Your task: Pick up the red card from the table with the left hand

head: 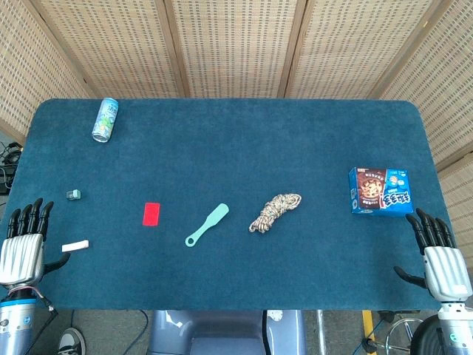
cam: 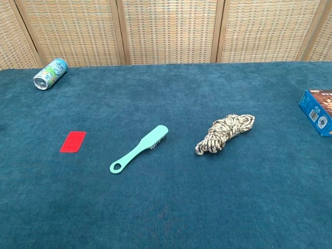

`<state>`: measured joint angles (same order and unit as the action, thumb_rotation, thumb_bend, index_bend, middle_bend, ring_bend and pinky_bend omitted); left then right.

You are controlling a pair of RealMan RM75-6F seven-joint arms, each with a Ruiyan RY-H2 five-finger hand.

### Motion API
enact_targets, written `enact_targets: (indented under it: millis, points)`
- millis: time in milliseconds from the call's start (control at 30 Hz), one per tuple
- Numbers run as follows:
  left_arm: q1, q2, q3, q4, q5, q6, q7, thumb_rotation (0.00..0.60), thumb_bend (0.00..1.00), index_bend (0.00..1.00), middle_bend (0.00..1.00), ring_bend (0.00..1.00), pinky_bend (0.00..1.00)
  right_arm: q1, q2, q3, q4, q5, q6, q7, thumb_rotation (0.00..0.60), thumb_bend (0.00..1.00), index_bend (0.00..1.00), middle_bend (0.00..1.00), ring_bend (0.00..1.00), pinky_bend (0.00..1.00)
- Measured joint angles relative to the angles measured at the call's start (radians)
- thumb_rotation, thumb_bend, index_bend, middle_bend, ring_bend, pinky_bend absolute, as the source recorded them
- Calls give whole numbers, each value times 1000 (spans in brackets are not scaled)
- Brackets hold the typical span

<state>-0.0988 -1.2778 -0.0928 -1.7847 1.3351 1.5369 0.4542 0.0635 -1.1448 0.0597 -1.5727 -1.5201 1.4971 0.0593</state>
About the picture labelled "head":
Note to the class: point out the white stick eraser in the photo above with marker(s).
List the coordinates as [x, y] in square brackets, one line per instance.
[75, 246]

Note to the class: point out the mint green brush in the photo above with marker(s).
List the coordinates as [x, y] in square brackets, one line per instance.
[218, 214]

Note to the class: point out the light blue drink can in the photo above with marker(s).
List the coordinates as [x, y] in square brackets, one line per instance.
[105, 118]

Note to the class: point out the red card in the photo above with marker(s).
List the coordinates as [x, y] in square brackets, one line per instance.
[151, 213]

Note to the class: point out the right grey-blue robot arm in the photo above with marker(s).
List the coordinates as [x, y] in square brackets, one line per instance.
[456, 333]

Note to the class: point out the blue felt table cover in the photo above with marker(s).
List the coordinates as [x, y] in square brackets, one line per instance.
[236, 155]

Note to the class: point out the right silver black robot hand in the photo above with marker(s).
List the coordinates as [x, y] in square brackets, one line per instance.
[447, 270]

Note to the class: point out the grey-blue robot torso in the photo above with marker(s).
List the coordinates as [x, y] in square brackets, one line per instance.
[221, 333]

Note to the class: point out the grey sneaker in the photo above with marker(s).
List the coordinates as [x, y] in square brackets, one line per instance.
[72, 342]

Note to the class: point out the chrome stool base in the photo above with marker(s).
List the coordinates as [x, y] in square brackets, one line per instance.
[406, 329]

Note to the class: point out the woven bamboo folding screen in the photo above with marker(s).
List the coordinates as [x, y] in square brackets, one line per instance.
[236, 44]

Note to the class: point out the blue cookie box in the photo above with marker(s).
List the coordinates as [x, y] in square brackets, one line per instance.
[377, 192]

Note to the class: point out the small green box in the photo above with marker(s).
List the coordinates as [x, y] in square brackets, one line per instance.
[74, 194]

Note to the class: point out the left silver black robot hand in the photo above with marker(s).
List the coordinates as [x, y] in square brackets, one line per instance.
[20, 259]

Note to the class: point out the metal table leg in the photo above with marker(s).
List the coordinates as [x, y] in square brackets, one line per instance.
[321, 333]

